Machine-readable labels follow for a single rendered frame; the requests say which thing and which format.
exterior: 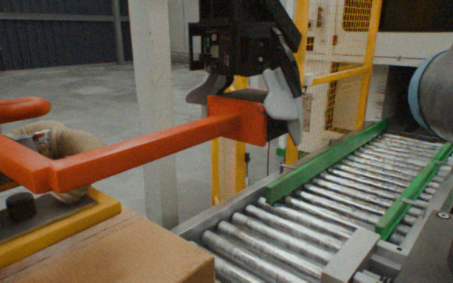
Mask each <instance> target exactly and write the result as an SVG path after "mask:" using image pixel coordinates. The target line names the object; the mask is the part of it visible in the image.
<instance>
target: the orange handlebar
mask: <svg viewBox="0 0 453 283"><path fill-rule="evenodd" d="M51 108H52V105H51V103H50V102H49V101H48V100H47V99H45V98H43V97H16V98H10V99H5V100H0V124H4V123H12V122H16V121H21V120H26V119H34V118H38V117H41V116H44V115H46V114H48V113H49V112H50V110H51ZM240 129H241V115H240V113H238V112H232V111H227V112H222V113H220V114H216V115H214V116H209V117H207V118H203V119H199V120H196V121H193V122H190V123H185V124H182V125H179V126H176V127H171V128H168V129H166V130H162V131H158V132H156V133H152V134H147V135H142V136H139V137H136V138H131V139H128V140H125V141H121V142H117V143H115V144H111V145H107V146H104V147H101V148H98V149H93V150H90V151H87V152H84V153H80V154H77V155H74V156H70V157H66V158H64V159H60V160H55V161H54V160H51V159H50V158H48V157H46V156H44V155H42V154H40V153H37V152H36V151H34V150H32V149H29V148H28V147H26V146H25V145H22V144H20V143H18V142H16V141H14V140H12V139H8V138H6V137H4V136H2V135H0V172H2V173H3V174H5V175H7V176H8V177H10V178H11V179H12V180H14V181H15V182H17V183H18V184H20V185H21V186H23V187H24V188H25V189H27V190H29V191H30V192H32V193H34V194H35V195H42V194H44V193H48V192H51V191H54V192H55V193H57V194H63V193H68V192H70V191H73V190H75V189H78V188H81V187H84V186H87V185H89V184H92V183H95V182H98V181H101V180H103V179H105V178H109V177H112V176H113V175H118V174H120V173H122V172H125V171H129V170H130V169H133V168H136V167H139V166H142V165H144V164H147V163H150V162H153V161H155V160H159V159H161V158H164V157H165V156H169V155H171V154H173V153H177V152H179V151H182V150H184V149H188V148H190V147H193V146H195V145H199V144H201V143H204V142H207V141H209V140H212V139H213V138H217V137H222V136H224V135H227V134H230V133H233V132H235V131H238V130H240Z"/></svg>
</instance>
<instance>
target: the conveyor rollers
mask: <svg viewBox="0 0 453 283"><path fill-rule="evenodd" d="M444 144H445V143H443V142H438V141H430V140H425V139H420V138H412V137H408V136H403V135H399V134H386V133H380V134H378V135H376V136H375V137H373V138H371V139H370V140H369V141H367V142H365V143H364V144H362V145H361V146H360V147H358V148H357V149H355V150H353V151H352V152H350V153H349V154H348V155H346V156H344V157H342V158H341V159H339V160H338V161H337V162H335V163H334V164H332V165H330V166H329V167H328V168H326V169H325V170H323V171H321V172H319V173H318V174H317V175H315V176H314V177H312V178H310V179H309V180H307V181H306V182H304V183H303V184H301V185H300V186H298V187H296V188H295V189H293V190H292V191H290V192H289V193H287V194H286V195H285V196H283V197H281V198H280V199H278V200H276V201H275V202H274V203H272V204H266V203H265V200H266V199H265V198H262V197H261V198H260V199H259V200H258V201H257V207H254V206H252V205H251V204H250V205H249V206H248V207H247V208H246V209H245V214H246V215H247V216H249V217H251V218H254V219H255V220H254V219H251V218H249V217H247V216H245V215H242V214H240V213H238V212H237V213H235V214H234V216H233V218H232V223H233V224H234V225H236V226H240V227H241V228H243V229H247V230H250V231H252V232H253V233H255V234H258V235H260V236H261V237H264V238H266V239H268V240H270V241H273V242H274V243H276V244H280V245H281V246H283V247H285V248H287V249H289V250H290V251H292V252H295V253H296V254H299V255H302V256H303V257H305V258H307V259H310V260H312V261H314V262H316V263H319V264H321V265H323V266H327V265H328V263H329V262H330V261H331V260H332V259H333V257H334V256H335V255H334V254H332V253H335V254H337V253H338V252H339V251H340V250H341V248H342V247H343V246H344V245H345V244H346V242H347V241H348V240H349V239H350V238H351V236H352V235H353V234H354V233H355V231H356V230H357V229H358V228H362V229H365V230H369V231H372V232H374V231H375V227H374V226H375V224H376V222H377V221H378V220H379V219H380V217H382V216H383V215H384V214H385V213H386V212H387V210H388V209H389V208H390V207H391V206H392V205H393V203H394V202H395V201H396V200H397V199H398V197H399V196H400V195H401V194H402V192H403V191H404V190H405V189H406V188H407V187H408V186H409V185H410V184H411V182H412V181H413V180H414V179H415V177H416V176H417V175H418V174H420V173H421V171H422V170H423V169H424V168H425V166H426V165H427V164H428V163H429V161H430V160H431V159H432V158H433V157H434V156H435V155H436V154H437V153H438V151H439V150H440V149H441V148H442V147H443V145H444ZM451 167H452V166H450V165H446V164H443V165H442V166H441V167H440V169H439V170H438V172H437V173H436V174H435V175H434V176H433V178H432V179H431V181H430V182H429V184H428V185H427V186H426V187H425V189H424V190H423V191H422V193H421V194H420V196H419V197H418V199H417V200H416V201H417V202H419V203H423V204H428V203H429V201H430V199H431V198H432V196H433V194H434V193H435V192H436V190H437V189H438V187H439V186H440V184H441V183H442V181H443V180H444V178H445V177H446V175H447V173H448V172H449V171H450V169H451ZM262 209H263V210H262ZM423 210H424V208H420V207H418V206H415V205H412V206H411V208H410V209H409V211H408V212H407V213H406V215H405V216H404V217H403V218H402V220H401V221H400V223H399V224H398V226H397V227H396V228H395V229H394V230H393V231H392V232H391V234H390V235H389V237H388V238H387V240H386V241H387V242H389V243H392V244H395V245H398V246H400V245H401V243H402V242H403V240H404V238H405V237H406V236H407V234H408V233H409V231H410V230H411V228H412V226H413V225H414V223H415V222H416V220H417V219H418V217H419V215H420V214H421V213H422V211H423ZM256 220H258V221H260V222H257V221H256ZM261 222H263V223H265V224H267V225H269V226H272V227H274V228H276V229H278V230H276V229H274V228H272V227H269V226H267V225H264V224H263V223H261ZM297 223H298V224H297ZM236 226H232V225H231V224H229V223H227V222H224V221H222V222H221V223H220V224H219V225H218V226H217V230H218V232H219V233H221V234H223V235H225V236H227V237H229V238H231V239H233V240H235V241H237V242H239V243H241V244H243V245H245V246H247V247H249V248H251V249H253V250H255V251H257V252H259V253H260V254H262V255H265V256H266V257H268V258H270V259H273V260H274V261H276V262H278V263H280V264H282V265H284V266H287V267H288V268H290V269H292V270H295V271H296V272H298V273H300V274H303V275H304V276H305V277H307V278H309V279H311V280H313V281H315V282H317V283H320V281H321V274H322V271H323V269H324V268H322V267H320V266H318V265H316V264H314V263H311V262H309V261H307V260H306V259H302V258H300V257H299V256H297V255H294V254H293V253H292V252H289V251H287V250H285V249H284V248H281V247H278V246H277V245H275V244H272V243H271V242H269V241H265V240H264V239H262V238H260V237H257V236H256V235H254V234H252V233H250V232H248V231H246V230H243V229H241V228H238V227H236ZM309 228H310V229H309ZM279 230H281V231H283V232H286V233H288V234H286V233H283V232H281V231H279ZM317 231H318V232H317ZM289 234H291V235H293V236H294V237H292V236H290V235H289ZM295 237H298V238H300V239H302V240H304V241H302V240H300V239H297V238H295ZM202 241H203V242H204V243H205V244H207V245H208V246H210V247H212V248H214V249H216V250H218V251H219V252H222V253H223V254H225V255H227V256H229V257H230V258H232V259H235V260H236V261H238V262H239V263H242V264H244V265H245V266H247V267H249V268H251V269H253V270H254V271H256V272H258V273H260V274H262V275H263V276H265V277H268V278H269V279H270V280H272V281H274V282H276V283H310V282H308V281H305V279H303V278H302V277H299V276H297V275H295V274H293V273H291V272H289V271H287V270H285V269H283V268H281V267H279V266H277V265H275V264H274V263H272V262H270V261H268V260H266V259H264V258H262V257H261V256H259V255H257V254H255V253H253V252H250V251H249V250H247V249H245V248H243V247H241V246H239V245H237V244H235V243H233V242H231V241H228V240H227V239H225V238H223V237H221V236H219V235H218V234H216V233H213V232H212V231H210V230H206V231H205V232H204V233H203V236H202ZM305 241H307V242H309V243H311V244H309V243H307V242H305ZM190 242H191V243H192V244H195V245H196V246H198V247H199V248H202V249H204V250H205V251H206V252H208V253H210V254H212V255H213V256H214V257H215V272H216V273H218V274H220V275H222V276H224V277H225V278H227V279H228V280H230V281H232V282H233V283H267V282H265V281H263V280H261V279H260V278H258V277H256V276H254V275H253V274H250V273H249V272H247V271H246V270H243V269H241V268H240V267H239V266H236V265H234V264H233V263H231V262H229V261H227V260H225V259H224V258H222V257H220V256H218V255H216V254H215V253H213V252H211V251H209V250H208V249H206V248H204V247H203V246H201V245H199V244H198V243H196V242H194V241H190ZM312 244H314V245H316V246H319V247H320V248H318V247H315V246H314V245H312ZM321 248H324V249H325V250H327V251H330V252H332V253H330V252H327V251H325V250H323V249H321Z"/></svg>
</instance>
